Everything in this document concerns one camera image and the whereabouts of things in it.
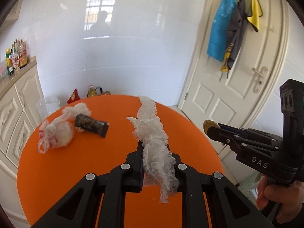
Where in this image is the clear plastic shower cap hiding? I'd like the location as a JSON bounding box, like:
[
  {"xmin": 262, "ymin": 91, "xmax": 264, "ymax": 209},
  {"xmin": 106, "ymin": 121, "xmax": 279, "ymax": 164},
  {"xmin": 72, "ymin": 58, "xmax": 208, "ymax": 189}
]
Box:
[{"xmin": 127, "ymin": 96, "xmax": 179, "ymax": 203}]

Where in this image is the white red plastic bag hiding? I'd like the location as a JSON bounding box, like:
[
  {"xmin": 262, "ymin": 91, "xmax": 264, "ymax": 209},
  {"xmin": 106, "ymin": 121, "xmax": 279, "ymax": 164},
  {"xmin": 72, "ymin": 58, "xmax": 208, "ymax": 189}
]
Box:
[{"xmin": 38, "ymin": 120, "xmax": 74, "ymax": 154}]

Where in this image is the brown round scrap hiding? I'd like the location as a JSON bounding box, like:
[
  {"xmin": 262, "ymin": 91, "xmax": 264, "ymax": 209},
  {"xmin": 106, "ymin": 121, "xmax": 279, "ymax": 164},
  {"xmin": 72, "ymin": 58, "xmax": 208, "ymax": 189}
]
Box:
[{"xmin": 203, "ymin": 120, "xmax": 221, "ymax": 135}]

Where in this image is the black snack wrapper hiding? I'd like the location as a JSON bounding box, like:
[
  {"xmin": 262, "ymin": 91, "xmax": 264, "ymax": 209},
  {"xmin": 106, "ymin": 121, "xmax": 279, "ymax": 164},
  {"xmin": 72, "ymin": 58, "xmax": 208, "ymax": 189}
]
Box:
[{"xmin": 75, "ymin": 114, "xmax": 109, "ymax": 138}]

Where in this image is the white tissue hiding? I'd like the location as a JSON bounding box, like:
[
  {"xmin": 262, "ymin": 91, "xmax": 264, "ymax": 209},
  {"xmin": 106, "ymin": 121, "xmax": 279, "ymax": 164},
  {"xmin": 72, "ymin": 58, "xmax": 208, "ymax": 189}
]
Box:
[{"xmin": 62, "ymin": 102, "xmax": 92, "ymax": 120}]

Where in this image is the cream kitchen cabinet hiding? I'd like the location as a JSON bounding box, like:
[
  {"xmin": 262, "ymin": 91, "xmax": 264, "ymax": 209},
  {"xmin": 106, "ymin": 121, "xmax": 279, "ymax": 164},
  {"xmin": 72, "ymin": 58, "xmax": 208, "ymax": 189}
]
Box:
[{"xmin": 1, "ymin": 57, "xmax": 43, "ymax": 227}]

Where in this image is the person's right hand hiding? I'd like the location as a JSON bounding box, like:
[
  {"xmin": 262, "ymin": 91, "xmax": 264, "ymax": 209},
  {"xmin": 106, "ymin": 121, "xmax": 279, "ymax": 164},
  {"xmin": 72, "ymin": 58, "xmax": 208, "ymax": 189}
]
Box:
[{"xmin": 256, "ymin": 175, "xmax": 303, "ymax": 224}]

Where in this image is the round orange table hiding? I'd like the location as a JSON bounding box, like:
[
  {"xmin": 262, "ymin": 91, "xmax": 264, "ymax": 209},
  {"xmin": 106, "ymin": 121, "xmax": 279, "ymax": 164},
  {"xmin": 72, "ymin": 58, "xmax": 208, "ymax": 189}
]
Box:
[{"xmin": 17, "ymin": 95, "xmax": 223, "ymax": 227}]

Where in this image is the cream panelled door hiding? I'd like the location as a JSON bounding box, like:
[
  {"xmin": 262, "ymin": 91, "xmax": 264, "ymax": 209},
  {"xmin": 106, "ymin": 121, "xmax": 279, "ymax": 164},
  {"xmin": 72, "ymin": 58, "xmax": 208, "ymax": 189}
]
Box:
[{"xmin": 177, "ymin": 0, "xmax": 292, "ymax": 160}]

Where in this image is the clear plastic bag on floor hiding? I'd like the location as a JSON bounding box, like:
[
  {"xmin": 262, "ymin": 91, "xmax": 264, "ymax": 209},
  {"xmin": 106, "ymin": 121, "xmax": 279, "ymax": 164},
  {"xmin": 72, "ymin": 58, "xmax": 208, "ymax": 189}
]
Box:
[{"xmin": 36, "ymin": 96, "xmax": 60, "ymax": 120}]

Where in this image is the red paper bag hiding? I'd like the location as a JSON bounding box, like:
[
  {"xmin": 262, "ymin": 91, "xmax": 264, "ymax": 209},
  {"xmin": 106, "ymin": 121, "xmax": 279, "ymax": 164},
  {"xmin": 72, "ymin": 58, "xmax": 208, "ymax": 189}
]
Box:
[{"xmin": 67, "ymin": 89, "xmax": 80, "ymax": 104}]

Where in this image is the blue hanging apron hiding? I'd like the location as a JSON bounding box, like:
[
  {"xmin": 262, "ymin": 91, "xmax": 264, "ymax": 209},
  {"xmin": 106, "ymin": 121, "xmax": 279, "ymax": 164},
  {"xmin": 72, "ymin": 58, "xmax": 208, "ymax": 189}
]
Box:
[{"xmin": 207, "ymin": 0, "xmax": 237, "ymax": 62}]

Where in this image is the dark grey hanging garment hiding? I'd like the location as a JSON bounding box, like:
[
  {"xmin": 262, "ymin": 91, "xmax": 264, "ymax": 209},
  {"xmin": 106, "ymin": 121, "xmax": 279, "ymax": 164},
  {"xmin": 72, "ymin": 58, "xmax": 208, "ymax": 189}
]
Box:
[{"xmin": 221, "ymin": 0, "xmax": 247, "ymax": 78}]

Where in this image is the yellow hanging cloth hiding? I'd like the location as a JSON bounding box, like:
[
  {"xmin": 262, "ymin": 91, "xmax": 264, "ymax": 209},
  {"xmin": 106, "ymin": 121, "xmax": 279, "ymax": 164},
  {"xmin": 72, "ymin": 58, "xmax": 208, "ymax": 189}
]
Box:
[{"xmin": 247, "ymin": 0, "xmax": 263, "ymax": 32}]

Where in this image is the condiment bottles group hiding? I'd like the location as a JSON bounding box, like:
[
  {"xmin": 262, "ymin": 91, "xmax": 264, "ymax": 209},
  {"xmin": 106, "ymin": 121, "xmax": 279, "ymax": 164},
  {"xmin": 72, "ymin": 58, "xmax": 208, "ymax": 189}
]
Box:
[{"xmin": 5, "ymin": 39, "xmax": 29, "ymax": 76}]

